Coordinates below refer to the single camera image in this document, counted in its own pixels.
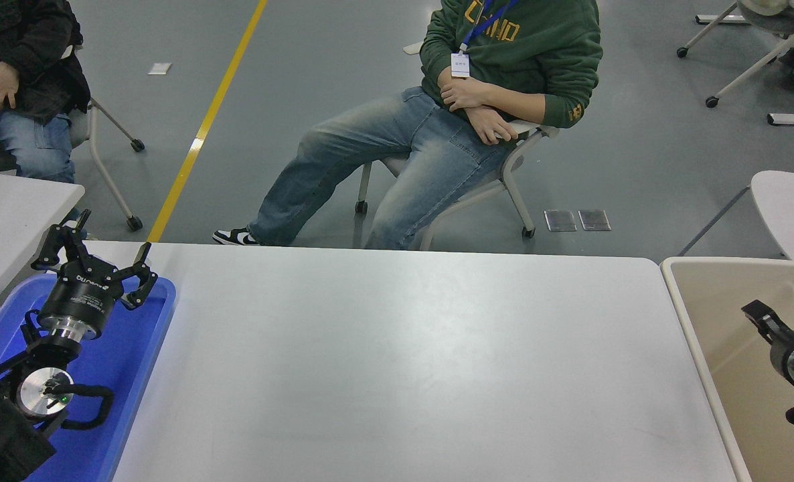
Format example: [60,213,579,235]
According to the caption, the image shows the large pale bin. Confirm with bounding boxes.
[659,257,794,482]

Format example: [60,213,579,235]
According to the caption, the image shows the grey seat white-frame chair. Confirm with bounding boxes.
[69,46,146,232]

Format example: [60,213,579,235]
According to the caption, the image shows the white-frame wheeled chair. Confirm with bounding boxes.
[676,0,794,109]

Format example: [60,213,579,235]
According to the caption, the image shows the grey padded office chair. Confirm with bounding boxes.
[353,42,562,250]

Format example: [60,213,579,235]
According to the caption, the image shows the blue lanyard badge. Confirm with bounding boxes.
[450,0,520,78]

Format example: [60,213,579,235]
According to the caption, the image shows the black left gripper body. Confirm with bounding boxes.
[38,261,129,333]

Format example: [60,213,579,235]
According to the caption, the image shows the small white table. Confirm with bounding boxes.
[0,169,86,315]

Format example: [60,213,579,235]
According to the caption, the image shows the blue plastic tray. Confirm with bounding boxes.
[0,273,177,482]

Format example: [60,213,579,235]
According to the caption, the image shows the person's right hand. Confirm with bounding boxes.
[467,106,519,146]

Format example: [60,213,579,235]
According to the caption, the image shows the person's left hand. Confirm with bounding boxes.
[0,62,20,112]
[441,77,492,111]

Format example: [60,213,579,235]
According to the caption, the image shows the white side table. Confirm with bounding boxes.
[677,170,794,275]

